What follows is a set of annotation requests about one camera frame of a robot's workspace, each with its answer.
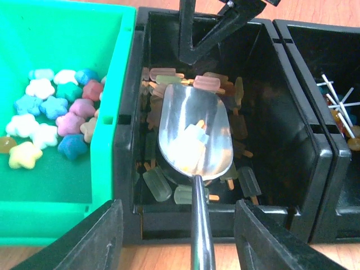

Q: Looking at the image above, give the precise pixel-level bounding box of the metal scoop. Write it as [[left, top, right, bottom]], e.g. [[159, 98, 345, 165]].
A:
[[158, 83, 233, 269]]

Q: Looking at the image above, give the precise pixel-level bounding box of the green candy bin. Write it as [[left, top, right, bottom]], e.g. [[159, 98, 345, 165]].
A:
[[1, 1, 137, 246]]

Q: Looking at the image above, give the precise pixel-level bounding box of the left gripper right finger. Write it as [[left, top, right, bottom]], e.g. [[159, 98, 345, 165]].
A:
[[234, 200, 344, 269]]

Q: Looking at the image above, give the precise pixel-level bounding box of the black popsicle candy bin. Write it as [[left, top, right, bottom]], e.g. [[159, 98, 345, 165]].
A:
[[112, 7, 332, 245]]

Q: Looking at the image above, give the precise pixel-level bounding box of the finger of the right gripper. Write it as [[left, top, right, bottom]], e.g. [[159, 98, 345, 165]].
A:
[[193, 0, 267, 63], [178, 0, 198, 65]]

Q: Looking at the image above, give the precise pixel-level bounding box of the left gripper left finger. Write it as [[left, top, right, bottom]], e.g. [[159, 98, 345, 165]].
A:
[[16, 199, 124, 269]]

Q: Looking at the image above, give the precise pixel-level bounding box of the black lollipop candy bin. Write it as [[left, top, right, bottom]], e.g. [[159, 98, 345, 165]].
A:
[[274, 20, 359, 244]]

